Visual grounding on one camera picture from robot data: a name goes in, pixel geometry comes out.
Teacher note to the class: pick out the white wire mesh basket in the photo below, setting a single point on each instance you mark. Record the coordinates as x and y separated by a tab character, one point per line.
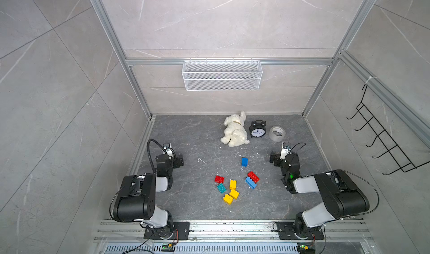
222	75

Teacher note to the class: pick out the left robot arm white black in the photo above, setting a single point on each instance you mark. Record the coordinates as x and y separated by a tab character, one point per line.
136	199

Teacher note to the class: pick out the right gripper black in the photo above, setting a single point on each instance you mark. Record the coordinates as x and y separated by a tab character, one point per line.
277	159

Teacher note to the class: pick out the white plush dog toy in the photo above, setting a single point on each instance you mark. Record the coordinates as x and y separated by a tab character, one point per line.
235	134

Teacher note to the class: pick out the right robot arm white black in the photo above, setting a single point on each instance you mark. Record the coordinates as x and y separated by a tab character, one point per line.
341	197

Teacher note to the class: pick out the teal lego brick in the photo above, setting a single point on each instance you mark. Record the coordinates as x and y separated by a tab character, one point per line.
221	188

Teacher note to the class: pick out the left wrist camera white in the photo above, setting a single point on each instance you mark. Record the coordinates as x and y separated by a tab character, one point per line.
167	147

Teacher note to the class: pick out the aluminium mounting rail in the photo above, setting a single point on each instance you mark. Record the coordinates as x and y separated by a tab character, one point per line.
348	230

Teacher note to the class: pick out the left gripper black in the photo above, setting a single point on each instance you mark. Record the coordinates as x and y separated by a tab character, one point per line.
176	164

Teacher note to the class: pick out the black alarm clock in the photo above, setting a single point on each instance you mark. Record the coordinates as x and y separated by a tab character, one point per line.
257	129

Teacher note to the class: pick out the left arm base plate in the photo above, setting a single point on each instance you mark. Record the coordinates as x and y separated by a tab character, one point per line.
173	231

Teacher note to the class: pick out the long blue lego brick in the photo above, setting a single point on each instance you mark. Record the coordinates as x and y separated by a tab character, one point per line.
250	183

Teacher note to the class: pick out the black wire hook rack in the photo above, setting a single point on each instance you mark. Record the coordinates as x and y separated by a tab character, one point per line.
384	138

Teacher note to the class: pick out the long red lego brick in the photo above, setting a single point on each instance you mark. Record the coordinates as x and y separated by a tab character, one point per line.
253	177

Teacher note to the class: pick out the small blue lego brick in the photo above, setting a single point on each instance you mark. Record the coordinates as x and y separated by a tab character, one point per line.
244	162

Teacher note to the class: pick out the small red lego brick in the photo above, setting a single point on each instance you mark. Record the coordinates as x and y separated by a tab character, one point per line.
219	179

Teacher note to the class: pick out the yellow lego brick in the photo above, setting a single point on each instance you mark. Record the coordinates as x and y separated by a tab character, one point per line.
233	184
228	199
234	194

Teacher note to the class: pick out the grey tape roll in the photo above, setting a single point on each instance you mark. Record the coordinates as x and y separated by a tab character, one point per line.
277	134

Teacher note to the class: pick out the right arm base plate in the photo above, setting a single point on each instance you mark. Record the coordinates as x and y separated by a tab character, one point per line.
290	231

